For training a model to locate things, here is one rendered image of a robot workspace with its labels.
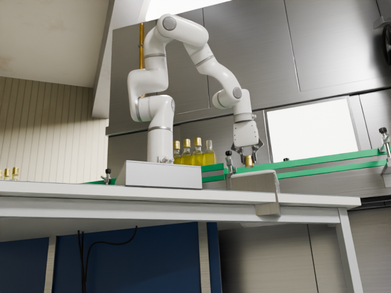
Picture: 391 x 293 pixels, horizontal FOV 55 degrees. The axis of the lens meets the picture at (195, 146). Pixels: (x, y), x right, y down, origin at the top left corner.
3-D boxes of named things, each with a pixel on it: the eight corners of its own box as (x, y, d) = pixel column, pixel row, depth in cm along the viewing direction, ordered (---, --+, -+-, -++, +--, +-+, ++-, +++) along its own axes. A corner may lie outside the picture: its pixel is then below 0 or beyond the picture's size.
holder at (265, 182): (283, 207, 164) (280, 189, 167) (277, 192, 139) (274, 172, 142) (244, 211, 168) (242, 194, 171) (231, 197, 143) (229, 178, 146)
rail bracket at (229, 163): (238, 183, 175) (236, 158, 180) (231, 173, 160) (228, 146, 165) (232, 184, 176) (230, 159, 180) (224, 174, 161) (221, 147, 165)
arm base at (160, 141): (187, 167, 134) (186, 127, 139) (154, 163, 128) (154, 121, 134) (168, 179, 146) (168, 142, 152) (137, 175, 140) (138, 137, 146)
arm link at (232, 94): (191, 68, 152) (217, 113, 155) (208, 56, 141) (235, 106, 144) (206, 60, 157) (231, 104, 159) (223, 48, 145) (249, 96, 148)
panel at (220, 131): (362, 160, 181) (348, 97, 194) (363, 158, 179) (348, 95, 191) (184, 183, 204) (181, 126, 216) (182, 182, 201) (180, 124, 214)
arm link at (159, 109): (171, 127, 139) (171, 89, 145) (137, 130, 141) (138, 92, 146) (177, 137, 148) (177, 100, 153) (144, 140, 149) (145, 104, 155)
